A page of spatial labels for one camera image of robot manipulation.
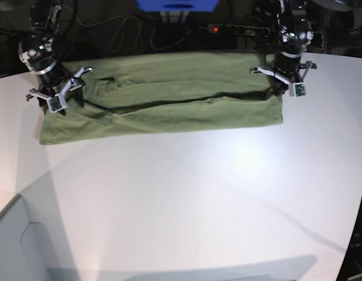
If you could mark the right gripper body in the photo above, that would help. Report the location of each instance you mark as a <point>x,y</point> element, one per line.
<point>42,58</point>

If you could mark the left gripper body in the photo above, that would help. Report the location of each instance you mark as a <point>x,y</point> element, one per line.
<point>287,66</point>

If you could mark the green T-shirt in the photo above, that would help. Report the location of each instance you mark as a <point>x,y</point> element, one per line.
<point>166,93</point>

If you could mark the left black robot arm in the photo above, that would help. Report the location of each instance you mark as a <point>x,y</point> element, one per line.
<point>290,16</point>

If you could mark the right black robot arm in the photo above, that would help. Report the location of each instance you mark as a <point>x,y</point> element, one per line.
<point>44,22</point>

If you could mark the white power strip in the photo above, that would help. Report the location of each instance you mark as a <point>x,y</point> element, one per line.
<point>240,30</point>

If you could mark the blue plastic box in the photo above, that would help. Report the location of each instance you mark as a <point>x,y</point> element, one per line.
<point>177,5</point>

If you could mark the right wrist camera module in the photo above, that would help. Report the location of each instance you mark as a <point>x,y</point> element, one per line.
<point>56,103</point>

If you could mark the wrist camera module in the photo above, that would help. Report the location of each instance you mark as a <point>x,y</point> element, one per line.
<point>297,89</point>
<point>56,103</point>

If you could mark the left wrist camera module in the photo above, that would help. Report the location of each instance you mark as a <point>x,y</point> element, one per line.
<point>297,89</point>

